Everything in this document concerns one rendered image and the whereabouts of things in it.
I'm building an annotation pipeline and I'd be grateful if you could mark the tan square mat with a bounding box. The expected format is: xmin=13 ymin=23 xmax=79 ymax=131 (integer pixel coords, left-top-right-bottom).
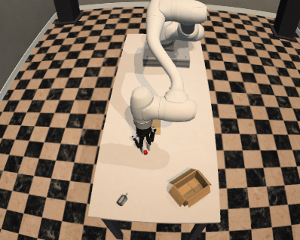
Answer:
xmin=152 ymin=119 xmax=161 ymax=134

